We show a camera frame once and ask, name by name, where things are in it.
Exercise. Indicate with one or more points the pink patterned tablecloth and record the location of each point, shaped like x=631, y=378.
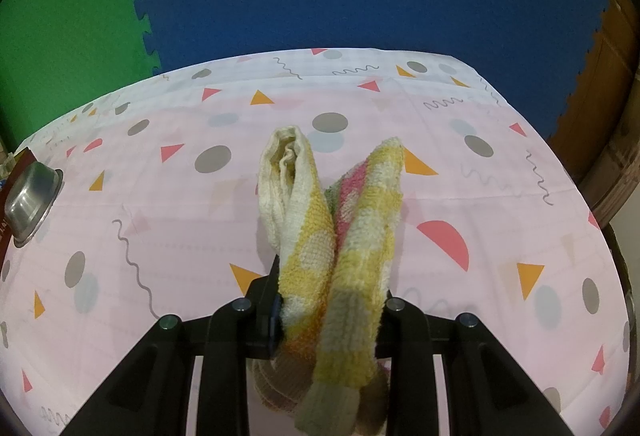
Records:
x=475, y=216

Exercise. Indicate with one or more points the brown cardboard box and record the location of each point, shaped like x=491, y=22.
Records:
x=605, y=116

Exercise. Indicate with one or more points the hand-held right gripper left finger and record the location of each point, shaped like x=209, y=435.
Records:
x=274, y=316

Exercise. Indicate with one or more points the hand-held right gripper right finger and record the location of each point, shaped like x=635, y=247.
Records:
x=402, y=321

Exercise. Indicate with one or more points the green foam mat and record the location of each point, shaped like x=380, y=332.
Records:
x=65, y=26

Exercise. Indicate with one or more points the dark red cardboard box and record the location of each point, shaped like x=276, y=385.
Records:
x=22, y=163

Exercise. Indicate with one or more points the stainless steel bowl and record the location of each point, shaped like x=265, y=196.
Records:
x=32, y=203

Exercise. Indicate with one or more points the yellow checked towel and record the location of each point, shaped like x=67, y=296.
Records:
x=360, y=266

